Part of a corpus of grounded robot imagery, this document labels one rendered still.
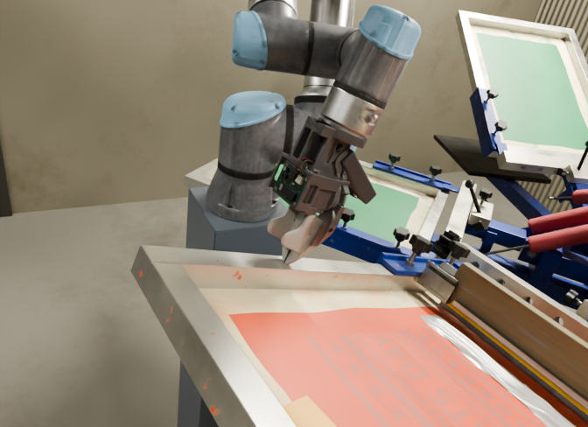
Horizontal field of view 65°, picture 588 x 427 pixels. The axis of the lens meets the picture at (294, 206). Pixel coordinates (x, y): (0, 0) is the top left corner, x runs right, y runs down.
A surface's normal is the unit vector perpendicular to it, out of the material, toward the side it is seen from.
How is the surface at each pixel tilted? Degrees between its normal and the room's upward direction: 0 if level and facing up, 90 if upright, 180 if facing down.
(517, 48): 32
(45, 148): 90
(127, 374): 0
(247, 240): 90
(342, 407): 20
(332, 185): 90
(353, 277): 90
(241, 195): 73
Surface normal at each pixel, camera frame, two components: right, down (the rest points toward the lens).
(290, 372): 0.42, -0.87
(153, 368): 0.15, -0.86
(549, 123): 0.17, -0.47
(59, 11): 0.45, 0.49
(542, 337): -0.72, -0.13
